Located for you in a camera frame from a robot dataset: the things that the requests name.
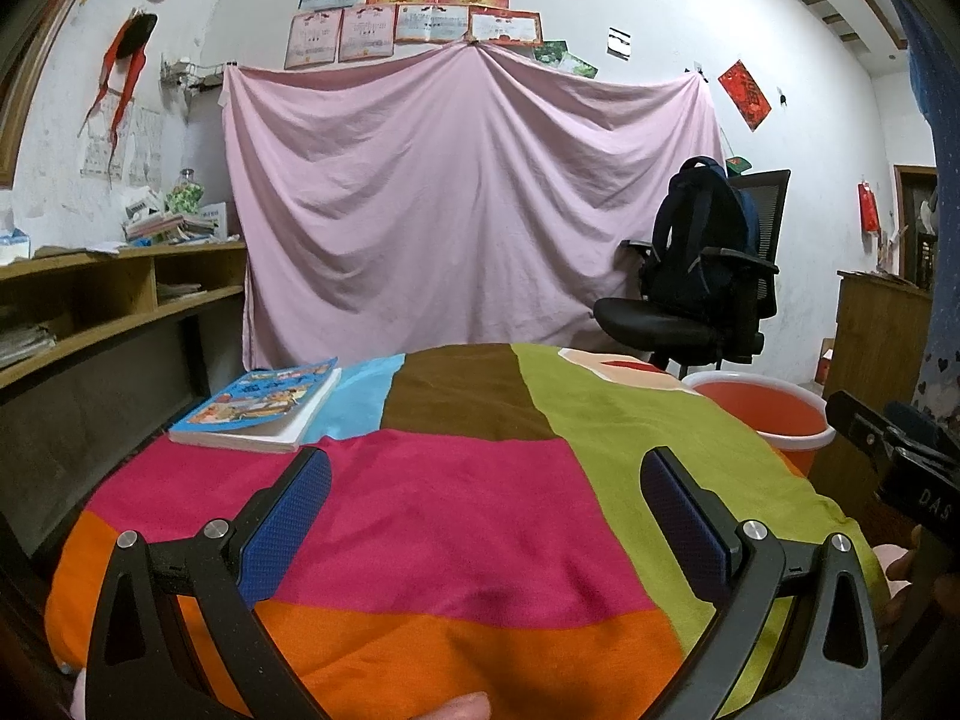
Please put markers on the loose white papers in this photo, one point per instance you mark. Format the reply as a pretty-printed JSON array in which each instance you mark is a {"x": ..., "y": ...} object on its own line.
[{"x": 75, "y": 248}]

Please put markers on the wooden shelf desk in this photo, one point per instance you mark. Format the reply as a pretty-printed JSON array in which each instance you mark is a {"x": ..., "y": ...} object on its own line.
[{"x": 90, "y": 277}]

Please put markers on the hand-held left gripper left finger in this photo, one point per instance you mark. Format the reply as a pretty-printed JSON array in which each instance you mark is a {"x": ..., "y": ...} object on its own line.
[{"x": 289, "y": 517}]

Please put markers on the stack of books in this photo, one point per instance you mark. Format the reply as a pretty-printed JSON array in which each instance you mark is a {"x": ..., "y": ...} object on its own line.
[{"x": 169, "y": 229}]

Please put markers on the pink hanging sheet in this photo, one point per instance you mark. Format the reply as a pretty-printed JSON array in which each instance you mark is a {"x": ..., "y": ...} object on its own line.
[{"x": 450, "y": 202}]

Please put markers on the green landscape photo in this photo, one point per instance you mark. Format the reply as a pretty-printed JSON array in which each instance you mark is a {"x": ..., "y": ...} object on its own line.
[
  {"x": 549, "y": 52},
  {"x": 581, "y": 66}
]

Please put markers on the red green wall card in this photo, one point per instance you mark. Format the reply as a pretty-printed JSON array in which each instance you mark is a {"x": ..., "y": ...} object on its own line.
[{"x": 737, "y": 164}]

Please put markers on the multicoloured patchwork blanket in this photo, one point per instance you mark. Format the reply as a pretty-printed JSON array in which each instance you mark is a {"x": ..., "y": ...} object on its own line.
[{"x": 450, "y": 525}]

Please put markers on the red diamond wall poster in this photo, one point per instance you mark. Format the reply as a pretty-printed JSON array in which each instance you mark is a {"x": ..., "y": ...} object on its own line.
[{"x": 745, "y": 94}]

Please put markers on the red white carton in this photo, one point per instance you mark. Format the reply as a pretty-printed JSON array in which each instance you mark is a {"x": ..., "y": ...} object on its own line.
[{"x": 826, "y": 364}]

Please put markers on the black and white sticker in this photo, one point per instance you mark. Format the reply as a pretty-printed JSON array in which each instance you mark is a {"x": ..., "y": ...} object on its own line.
[{"x": 619, "y": 42}]

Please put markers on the white cardboard box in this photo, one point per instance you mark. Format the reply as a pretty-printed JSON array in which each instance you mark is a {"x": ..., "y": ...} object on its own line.
[{"x": 216, "y": 221}]

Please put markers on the red hanging scarf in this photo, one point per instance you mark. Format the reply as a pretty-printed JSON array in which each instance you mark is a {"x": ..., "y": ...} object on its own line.
[{"x": 124, "y": 52}]

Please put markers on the glass candy jar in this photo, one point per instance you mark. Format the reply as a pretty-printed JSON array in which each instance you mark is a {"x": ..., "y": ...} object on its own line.
[{"x": 184, "y": 195}]

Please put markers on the red hanging ornament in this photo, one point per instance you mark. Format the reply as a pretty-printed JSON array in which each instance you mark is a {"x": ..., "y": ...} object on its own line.
[{"x": 869, "y": 208}]

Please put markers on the blue printed curtain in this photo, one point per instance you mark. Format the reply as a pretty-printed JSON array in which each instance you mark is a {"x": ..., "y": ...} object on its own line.
[{"x": 941, "y": 165}]

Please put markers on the white wall calendar sheet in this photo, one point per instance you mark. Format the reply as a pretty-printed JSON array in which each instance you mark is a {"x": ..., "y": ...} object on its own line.
[{"x": 142, "y": 150}]

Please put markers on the stack of old newspapers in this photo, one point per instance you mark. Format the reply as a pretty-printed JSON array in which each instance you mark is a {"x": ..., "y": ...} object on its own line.
[{"x": 26, "y": 345}]

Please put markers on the papers in shelf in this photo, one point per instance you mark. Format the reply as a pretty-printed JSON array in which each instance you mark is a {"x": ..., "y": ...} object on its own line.
[{"x": 180, "y": 292}]

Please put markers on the wooden cabinet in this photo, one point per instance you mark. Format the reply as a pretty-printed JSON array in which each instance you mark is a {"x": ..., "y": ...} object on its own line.
[{"x": 877, "y": 330}]

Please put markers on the dark blue backpack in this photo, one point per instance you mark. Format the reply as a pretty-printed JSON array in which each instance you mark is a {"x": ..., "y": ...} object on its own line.
[{"x": 697, "y": 240}]

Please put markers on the blue tissue box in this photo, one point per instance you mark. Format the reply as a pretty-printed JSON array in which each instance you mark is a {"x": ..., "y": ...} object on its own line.
[{"x": 13, "y": 246}]

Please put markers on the group of wall certificates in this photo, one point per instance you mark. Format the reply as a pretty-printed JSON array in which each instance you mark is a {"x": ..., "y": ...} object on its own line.
[{"x": 420, "y": 22}]

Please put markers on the person's right hand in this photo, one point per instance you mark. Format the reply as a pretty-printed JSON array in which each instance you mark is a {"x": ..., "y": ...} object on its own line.
[{"x": 911, "y": 577}]

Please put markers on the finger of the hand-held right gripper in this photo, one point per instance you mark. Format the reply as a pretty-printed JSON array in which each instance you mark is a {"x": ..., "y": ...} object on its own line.
[
  {"x": 855, "y": 420},
  {"x": 911, "y": 420}
]

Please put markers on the black office chair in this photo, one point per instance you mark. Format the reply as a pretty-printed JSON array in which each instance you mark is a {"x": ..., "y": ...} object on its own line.
[{"x": 660, "y": 322}]

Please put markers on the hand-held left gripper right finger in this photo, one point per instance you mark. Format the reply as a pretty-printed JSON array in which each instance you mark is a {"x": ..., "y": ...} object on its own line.
[{"x": 679, "y": 525}]

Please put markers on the colourful picture book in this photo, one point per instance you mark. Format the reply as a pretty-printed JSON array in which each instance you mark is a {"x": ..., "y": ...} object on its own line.
[{"x": 255, "y": 401}]

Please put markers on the red plastic bucket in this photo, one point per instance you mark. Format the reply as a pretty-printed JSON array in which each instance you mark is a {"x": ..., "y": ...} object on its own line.
[{"x": 757, "y": 405}]

